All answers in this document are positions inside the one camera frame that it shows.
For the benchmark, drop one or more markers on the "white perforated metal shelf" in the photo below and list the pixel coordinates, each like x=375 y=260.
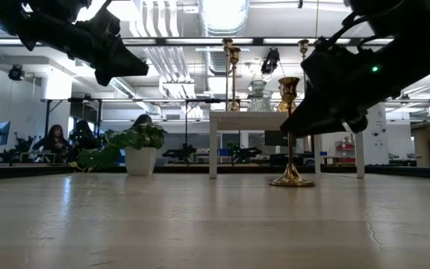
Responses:
x=245 y=120

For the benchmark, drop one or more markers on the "black background station frame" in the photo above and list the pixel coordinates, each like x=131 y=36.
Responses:
x=47 y=130

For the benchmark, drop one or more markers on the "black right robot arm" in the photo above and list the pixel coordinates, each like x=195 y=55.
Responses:
x=424 y=15

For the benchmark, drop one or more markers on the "red storage rack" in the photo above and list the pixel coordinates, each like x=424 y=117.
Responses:
x=345 y=149

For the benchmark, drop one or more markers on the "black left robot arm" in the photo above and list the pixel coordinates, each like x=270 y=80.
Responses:
x=32 y=18

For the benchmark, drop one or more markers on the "black overhead beam with lights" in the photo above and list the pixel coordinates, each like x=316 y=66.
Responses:
x=258 y=41

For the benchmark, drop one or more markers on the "black ceiling spotlight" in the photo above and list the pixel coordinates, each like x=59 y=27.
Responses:
x=271 y=61
x=15 y=72

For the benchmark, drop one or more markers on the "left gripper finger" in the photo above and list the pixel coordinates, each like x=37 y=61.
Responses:
x=119 y=61

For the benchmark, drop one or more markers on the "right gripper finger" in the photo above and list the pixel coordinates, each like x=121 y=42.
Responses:
x=360 y=122
x=319 y=116

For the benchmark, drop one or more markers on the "green plant in white pot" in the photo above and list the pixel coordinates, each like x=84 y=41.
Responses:
x=140 y=160

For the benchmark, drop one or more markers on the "background computer monitor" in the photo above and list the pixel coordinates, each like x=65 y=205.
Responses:
x=2 y=132

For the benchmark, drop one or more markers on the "black aluminium table frame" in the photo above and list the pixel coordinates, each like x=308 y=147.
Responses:
x=32 y=171

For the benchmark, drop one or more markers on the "silver ceiling air duct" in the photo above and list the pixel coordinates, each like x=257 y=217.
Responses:
x=222 y=18

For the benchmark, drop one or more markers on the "short brass candlestick holder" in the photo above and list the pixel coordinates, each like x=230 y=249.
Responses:
x=234 y=56

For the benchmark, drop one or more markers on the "tall brass candlestick holder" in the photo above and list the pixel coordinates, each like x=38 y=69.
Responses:
x=303 y=45
x=227 y=44

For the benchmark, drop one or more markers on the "pale green ribbed glass holder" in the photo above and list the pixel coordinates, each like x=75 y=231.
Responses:
x=258 y=102

